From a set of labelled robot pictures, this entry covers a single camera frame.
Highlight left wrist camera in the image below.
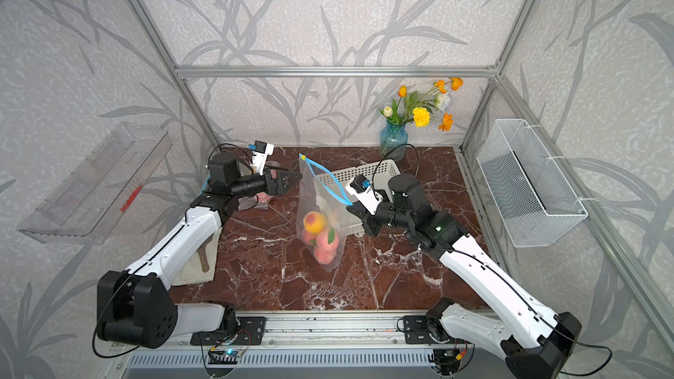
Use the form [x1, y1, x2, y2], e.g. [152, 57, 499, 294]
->
[249, 140, 275, 175]

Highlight clear zip-top bag blue zipper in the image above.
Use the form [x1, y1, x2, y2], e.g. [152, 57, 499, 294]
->
[197, 158, 284, 212]

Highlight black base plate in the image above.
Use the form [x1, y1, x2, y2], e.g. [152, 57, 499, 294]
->
[399, 315, 449, 345]
[190, 317, 267, 347]

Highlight pink peach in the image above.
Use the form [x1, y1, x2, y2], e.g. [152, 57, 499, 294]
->
[313, 247, 336, 265]
[316, 228, 340, 254]
[301, 228, 317, 247]

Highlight white wire mesh basket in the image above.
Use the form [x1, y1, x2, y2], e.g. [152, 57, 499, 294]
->
[477, 119, 588, 248]

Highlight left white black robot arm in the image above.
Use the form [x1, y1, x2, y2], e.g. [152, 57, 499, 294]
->
[93, 153, 302, 349]

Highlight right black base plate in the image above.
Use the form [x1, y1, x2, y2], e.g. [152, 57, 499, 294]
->
[399, 315, 449, 345]

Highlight clear plastic wall shelf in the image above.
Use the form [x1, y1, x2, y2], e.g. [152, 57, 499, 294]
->
[18, 123, 173, 245]

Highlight white plastic fruit basket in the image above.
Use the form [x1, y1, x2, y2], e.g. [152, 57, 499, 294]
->
[320, 159, 401, 238]

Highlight orange yellow artificial flowers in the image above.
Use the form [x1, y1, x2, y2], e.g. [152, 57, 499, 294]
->
[380, 77, 464, 132]

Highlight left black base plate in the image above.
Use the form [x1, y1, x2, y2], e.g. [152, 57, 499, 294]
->
[190, 317, 267, 347]

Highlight yellow peach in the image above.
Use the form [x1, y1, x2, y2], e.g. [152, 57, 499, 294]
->
[303, 212, 328, 235]

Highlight small brown woven basket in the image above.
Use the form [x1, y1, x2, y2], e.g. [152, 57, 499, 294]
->
[197, 237, 213, 273]

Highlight pink peach top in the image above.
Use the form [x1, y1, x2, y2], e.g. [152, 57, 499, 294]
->
[313, 247, 336, 265]

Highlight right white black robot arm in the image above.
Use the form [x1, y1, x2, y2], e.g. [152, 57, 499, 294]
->
[346, 174, 582, 378]

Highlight blue glass vase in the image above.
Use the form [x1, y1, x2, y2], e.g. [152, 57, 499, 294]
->
[379, 121, 408, 161]

